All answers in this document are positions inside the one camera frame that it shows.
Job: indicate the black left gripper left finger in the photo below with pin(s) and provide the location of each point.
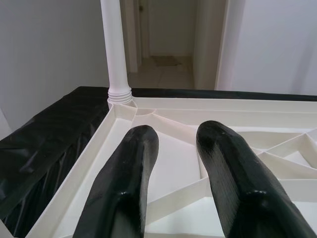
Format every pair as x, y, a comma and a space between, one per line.
123, 186

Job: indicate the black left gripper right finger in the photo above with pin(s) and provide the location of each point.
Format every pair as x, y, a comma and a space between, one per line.
237, 186

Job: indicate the white plastic table top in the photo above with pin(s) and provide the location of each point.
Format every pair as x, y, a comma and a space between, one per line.
178, 158

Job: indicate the white plastic table leg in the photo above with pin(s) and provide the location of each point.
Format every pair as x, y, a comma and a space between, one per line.
115, 49

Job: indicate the black table cloth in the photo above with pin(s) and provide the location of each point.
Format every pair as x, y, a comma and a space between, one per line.
37, 153

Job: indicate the brown hallway floor mat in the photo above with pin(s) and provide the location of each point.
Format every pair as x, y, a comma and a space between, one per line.
168, 60

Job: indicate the white hallway door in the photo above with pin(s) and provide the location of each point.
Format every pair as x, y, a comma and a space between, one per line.
144, 29

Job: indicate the white door frame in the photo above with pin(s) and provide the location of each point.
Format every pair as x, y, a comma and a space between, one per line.
224, 49

